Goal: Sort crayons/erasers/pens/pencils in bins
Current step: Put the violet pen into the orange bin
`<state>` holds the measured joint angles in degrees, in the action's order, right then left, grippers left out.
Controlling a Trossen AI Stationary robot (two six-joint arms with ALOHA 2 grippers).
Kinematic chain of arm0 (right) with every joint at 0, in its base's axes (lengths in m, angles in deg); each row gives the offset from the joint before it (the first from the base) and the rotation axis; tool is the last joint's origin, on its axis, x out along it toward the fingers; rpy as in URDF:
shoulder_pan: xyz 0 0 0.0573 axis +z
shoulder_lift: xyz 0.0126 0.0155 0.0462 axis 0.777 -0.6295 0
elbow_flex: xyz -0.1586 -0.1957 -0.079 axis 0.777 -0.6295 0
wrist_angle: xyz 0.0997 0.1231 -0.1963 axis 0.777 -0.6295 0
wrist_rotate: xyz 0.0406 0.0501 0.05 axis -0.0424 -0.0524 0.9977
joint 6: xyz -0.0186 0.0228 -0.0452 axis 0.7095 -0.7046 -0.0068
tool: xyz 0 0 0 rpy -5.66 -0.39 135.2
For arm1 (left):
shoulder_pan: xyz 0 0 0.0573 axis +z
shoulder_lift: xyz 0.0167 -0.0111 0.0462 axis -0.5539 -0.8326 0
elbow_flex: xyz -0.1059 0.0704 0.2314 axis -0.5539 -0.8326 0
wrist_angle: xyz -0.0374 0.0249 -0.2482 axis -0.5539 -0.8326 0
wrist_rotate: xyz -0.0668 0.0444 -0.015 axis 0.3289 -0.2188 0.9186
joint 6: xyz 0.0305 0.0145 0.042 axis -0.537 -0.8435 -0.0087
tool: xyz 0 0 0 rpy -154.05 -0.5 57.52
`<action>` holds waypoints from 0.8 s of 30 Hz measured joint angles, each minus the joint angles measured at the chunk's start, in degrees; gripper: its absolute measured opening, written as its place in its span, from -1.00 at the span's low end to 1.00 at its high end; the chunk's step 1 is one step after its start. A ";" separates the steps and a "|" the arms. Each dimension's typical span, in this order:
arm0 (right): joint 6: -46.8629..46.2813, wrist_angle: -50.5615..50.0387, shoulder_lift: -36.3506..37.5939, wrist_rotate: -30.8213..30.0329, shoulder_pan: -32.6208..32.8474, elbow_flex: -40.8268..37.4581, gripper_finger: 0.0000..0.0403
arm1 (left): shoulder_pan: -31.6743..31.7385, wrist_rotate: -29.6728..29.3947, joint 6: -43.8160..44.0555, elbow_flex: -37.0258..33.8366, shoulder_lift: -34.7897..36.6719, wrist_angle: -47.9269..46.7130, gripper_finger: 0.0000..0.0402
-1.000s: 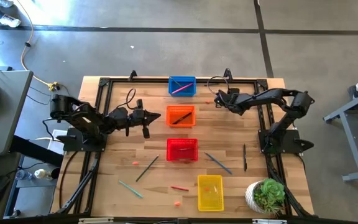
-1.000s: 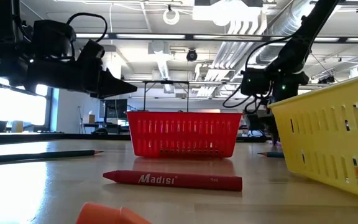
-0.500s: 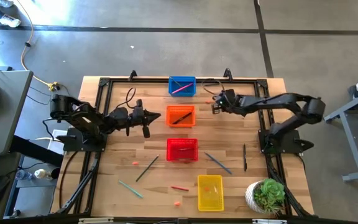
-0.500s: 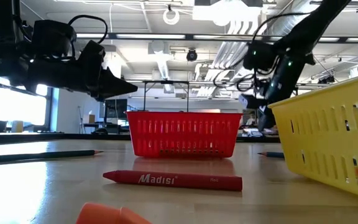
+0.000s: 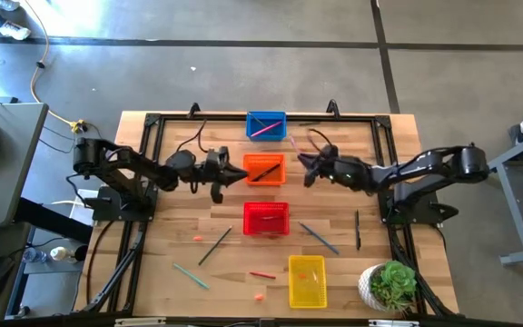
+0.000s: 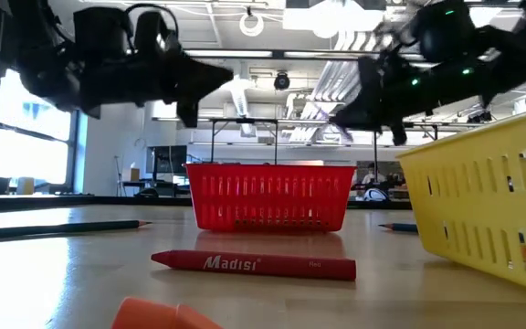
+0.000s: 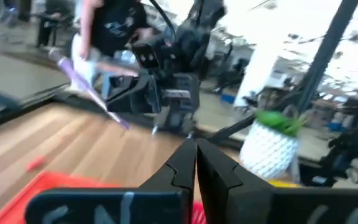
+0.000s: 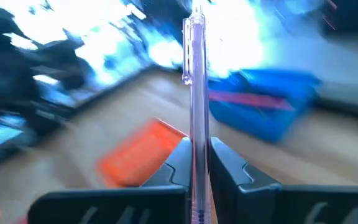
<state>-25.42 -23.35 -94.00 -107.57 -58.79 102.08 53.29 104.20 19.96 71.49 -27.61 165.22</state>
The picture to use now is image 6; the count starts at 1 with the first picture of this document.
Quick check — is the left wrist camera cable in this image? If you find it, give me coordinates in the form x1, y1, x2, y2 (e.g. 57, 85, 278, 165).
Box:
123, 2, 181, 33

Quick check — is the cardboard box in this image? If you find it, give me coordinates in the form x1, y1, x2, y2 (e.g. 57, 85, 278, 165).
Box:
121, 166, 142, 184

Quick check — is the white and blue ball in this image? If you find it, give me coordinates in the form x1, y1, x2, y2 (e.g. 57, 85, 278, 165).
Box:
363, 187, 390, 203

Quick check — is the black background frame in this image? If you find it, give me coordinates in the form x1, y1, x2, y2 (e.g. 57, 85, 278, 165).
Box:
152, 116, 492, 184

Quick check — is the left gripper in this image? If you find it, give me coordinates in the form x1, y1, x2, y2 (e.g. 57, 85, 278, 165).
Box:
73, 6, 235, 129

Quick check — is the bright window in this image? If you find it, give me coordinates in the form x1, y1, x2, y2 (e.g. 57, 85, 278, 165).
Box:
0, 68, 79, 193

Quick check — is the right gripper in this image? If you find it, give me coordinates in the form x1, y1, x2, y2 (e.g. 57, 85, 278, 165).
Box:
329, 49, 433, 146

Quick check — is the blue pencil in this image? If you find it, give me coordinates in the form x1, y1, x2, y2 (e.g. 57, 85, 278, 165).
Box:
377, 222, 420, 234

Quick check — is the long ceiling light strip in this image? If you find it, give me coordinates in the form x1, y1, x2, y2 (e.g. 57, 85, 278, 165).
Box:
183, 47, 385, 61

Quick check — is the pale yellow box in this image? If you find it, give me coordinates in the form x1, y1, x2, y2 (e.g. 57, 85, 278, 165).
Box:
16, 176, 36, 196

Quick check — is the black aluminium table frame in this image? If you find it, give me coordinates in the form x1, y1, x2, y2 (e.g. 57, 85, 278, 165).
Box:
0, 194, 413, 214

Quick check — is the person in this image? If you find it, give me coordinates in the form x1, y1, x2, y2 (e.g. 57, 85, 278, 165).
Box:
361, 162, 385, 186

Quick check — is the black ceiling lamp cluster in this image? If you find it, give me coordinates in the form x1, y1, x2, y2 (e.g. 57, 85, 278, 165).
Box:
466, 111, 494, 125

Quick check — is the yellow plastic bin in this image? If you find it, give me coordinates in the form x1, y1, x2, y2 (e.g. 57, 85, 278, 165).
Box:
394, 103, 526, 297

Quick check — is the orange cap eraser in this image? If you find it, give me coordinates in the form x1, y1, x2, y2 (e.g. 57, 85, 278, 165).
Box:
110, 296, 224, 329

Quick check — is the red plastic bin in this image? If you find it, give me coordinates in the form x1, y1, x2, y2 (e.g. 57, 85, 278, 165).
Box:
184, 163, 358, 235

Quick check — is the red Madisi crayon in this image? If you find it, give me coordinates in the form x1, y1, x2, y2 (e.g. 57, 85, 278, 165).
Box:
150, 249, 358, 282

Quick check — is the black monitor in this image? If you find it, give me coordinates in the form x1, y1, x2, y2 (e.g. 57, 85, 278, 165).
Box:
145, 144, 189, 185

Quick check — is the white ceiling ring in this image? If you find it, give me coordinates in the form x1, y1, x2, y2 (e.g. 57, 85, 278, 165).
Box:
238, 12, 266, 38

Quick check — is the white ceiling light fixture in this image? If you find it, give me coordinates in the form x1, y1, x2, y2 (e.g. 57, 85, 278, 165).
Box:
282, 0, 387, 40

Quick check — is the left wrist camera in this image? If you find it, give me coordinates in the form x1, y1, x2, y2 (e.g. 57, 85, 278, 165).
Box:
131, 9, 181, 52

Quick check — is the dark green pencil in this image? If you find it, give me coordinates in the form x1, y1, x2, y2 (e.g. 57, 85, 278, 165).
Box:
0, 219, 153, 241

